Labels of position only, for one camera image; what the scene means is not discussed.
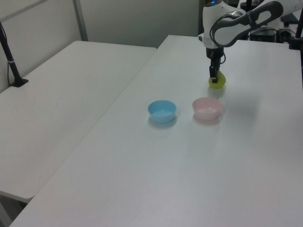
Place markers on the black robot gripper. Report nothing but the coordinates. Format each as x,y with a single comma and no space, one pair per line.
214,54

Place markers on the green pear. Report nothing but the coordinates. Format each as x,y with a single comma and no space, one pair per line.
220,82

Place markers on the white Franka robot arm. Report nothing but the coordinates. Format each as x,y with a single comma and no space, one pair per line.
225,33

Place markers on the pink plastic bowl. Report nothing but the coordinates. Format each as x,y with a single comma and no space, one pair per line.
205,111

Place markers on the blue plastic bowl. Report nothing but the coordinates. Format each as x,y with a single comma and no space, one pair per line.
162,114

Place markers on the black background equipment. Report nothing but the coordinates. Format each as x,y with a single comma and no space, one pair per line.
265,34

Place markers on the white side table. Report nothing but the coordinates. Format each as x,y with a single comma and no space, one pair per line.
59,94

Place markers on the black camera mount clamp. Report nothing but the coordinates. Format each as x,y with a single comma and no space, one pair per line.
297,35

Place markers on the grey partition frame post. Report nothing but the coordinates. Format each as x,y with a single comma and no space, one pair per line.
80,21

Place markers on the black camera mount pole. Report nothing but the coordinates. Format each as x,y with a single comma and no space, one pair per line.
10,61

